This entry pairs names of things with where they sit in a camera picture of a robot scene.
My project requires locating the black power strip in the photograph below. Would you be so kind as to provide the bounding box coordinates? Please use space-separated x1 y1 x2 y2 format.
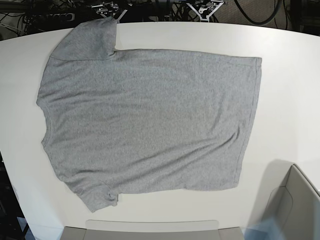
34 13 76 22

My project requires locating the grey bin bottom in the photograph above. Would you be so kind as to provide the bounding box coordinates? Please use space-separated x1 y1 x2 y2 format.
60 220 244 240

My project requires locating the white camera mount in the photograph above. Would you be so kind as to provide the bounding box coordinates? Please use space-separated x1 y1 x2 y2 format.
186 0 227 23
91 2 128 23

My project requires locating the grey T-shirt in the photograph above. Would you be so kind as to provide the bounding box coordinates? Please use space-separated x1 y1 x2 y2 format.
36 18 262 212

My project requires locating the grey bin right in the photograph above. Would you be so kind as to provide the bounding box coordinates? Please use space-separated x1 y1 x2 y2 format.
261 164 320 240

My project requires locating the grey bin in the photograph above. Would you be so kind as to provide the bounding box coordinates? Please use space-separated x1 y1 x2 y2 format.
261 164 320 240
60 220 244 240

